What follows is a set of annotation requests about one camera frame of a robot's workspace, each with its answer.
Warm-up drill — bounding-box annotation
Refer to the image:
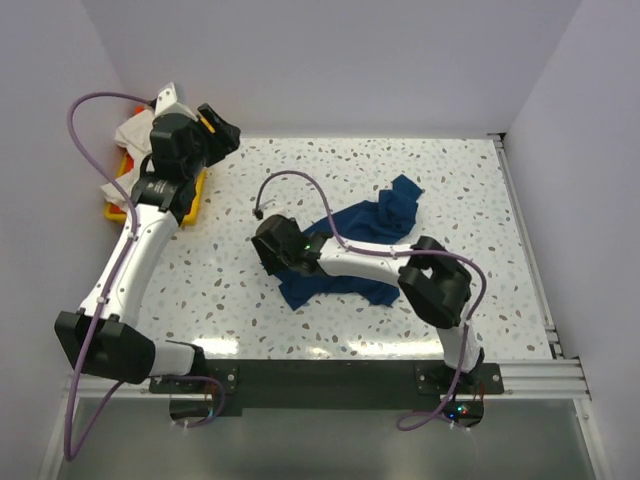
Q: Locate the yellow plastic bin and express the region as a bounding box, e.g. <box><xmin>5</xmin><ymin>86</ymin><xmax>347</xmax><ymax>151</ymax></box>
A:
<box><xmin>103</xmin><ymin>149</ymin><xmax>209</xmax><ymax>227</ymax></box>

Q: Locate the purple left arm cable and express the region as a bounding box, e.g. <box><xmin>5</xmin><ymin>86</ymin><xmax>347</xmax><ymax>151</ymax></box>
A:
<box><xmin>62</xmin><ymin>92</ymin><xmax>156</xmax><ymax>462</ymax></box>

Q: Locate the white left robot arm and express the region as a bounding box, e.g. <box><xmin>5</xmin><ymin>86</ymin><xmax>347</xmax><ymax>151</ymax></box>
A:
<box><xmin>54</xmin><ymin>104</ymin><xmax>240</xmax><ymax>384</ymax></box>

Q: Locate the white crumpled t-shirt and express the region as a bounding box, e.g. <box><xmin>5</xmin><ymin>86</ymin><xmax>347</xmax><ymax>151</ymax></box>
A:
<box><xmin>114</xmin><ymin>109</ymin><xmax>154</xmax><ymax>195</ymax></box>

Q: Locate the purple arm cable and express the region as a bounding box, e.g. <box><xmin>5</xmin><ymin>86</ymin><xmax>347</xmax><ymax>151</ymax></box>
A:
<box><xmin>62</xmin><ymin>92</ymin><xmax>156</xmax><ymax>462</ymax></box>
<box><xmin>254</xmin><ymin>170</ymin><xmax>489</xmax><ymax>434</ymax></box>

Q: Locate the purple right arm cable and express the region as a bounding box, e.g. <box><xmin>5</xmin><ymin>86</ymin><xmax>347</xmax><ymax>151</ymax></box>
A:
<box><xmin>254</xmin><ymin>170</ymin><xmax>489</xmax><ymax>434</ymax></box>

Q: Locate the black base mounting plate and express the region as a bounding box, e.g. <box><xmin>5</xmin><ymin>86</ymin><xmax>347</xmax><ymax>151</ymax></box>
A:
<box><xmin>148</xmin><ymin>355</ymin><xmax>502</xmax><ymax>419</ymax></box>

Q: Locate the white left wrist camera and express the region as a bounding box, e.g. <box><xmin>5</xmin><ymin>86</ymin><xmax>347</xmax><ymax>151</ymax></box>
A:
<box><xmin>153</xmin><ymin>82</ymin><xmax>197</xmax><ymax>121</ymax></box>

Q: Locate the blue printed t-shirt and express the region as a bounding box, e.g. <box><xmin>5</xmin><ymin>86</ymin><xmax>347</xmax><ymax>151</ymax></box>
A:
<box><xmin>276</xmin><ymin>175</ymin><xmax>422</xmax><ymax>310</ymax></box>

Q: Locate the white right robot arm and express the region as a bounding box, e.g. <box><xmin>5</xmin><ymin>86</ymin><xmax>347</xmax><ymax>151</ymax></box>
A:
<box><xmin>251</xmin><ymin>215</ymin><xmax>484</xmax><ymax>375</ymax></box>

